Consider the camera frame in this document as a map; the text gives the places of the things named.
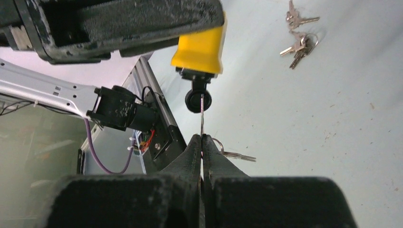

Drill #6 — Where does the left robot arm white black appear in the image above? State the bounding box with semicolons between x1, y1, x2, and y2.
0;0;226;132

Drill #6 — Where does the yellow padlock black shackle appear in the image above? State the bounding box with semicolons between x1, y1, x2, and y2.
171;13;228;83

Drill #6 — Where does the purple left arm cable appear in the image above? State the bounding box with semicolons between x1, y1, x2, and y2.
84;118;136;175

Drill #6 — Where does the silver key bunch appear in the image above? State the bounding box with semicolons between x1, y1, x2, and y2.
280;0;320;70

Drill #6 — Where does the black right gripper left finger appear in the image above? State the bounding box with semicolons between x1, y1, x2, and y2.
44;134;202;228

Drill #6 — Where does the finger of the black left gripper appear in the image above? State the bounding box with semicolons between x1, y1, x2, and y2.
14;0;224;65
0;0;34;50

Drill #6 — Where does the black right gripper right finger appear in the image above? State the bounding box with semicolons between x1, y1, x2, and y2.
202;135;357;228

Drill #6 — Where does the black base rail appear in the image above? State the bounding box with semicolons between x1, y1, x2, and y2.
77;86;187;174

